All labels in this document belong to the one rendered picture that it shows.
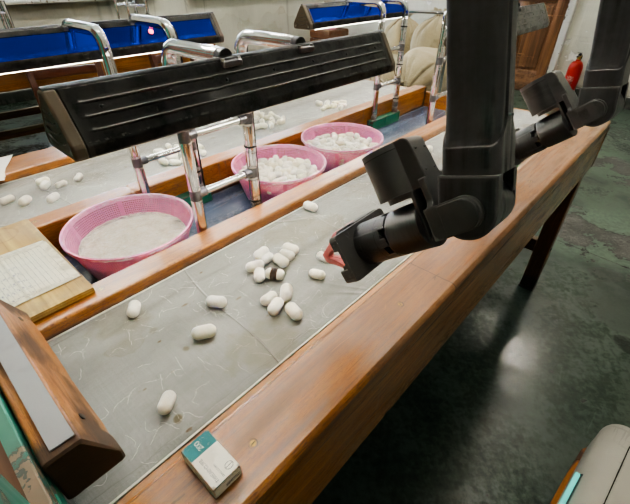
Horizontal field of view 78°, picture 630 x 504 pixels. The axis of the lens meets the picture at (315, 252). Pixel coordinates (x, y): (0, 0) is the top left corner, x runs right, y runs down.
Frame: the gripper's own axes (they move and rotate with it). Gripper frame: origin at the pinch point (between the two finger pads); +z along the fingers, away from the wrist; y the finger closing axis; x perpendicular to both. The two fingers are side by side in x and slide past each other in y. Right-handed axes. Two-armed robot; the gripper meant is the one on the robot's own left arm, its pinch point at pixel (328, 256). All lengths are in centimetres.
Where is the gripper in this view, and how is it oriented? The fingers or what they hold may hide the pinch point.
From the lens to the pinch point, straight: 59.5
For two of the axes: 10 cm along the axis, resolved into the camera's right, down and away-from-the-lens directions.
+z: -5.7, 2.1, 8.0
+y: -6.7, 4.4, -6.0
